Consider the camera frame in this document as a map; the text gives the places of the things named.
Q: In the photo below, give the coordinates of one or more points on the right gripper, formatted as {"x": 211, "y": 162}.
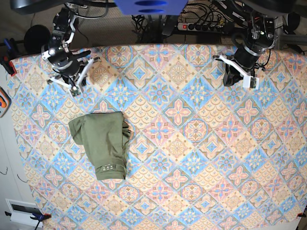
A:
{"x": 68, "y": 65}

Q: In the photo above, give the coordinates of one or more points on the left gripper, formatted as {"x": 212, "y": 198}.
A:
{"x": 247, "y": 58}

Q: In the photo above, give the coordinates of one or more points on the olive green t-shirt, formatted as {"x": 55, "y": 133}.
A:
{"x": 105, "y": 138}

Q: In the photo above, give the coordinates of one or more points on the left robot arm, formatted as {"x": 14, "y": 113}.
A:
{"x": 258, "y": 38}

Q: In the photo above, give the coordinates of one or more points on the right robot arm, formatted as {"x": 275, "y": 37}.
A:
{"x": 64, "y": 28}

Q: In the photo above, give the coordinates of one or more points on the black round stool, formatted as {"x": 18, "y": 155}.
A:
{"x": 36, "y": 37}

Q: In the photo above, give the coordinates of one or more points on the white power strip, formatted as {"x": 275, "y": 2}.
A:
{"x": 199, "y": 27}

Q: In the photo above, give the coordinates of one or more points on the orange grey device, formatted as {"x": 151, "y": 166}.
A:
{"x": 5, "y": 102}

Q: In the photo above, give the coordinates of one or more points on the blue box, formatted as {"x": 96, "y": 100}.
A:
{"x": 151, "y": 7}

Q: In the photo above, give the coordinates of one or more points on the patterned tile tablecloth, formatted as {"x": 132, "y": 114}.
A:
{"x": 201, "y": 156}

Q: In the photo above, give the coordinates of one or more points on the blue clamp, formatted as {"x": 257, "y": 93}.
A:
{"x": 17, "y": 216}

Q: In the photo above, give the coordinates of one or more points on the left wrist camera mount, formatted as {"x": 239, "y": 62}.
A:
{"x": 250, "y": 80}

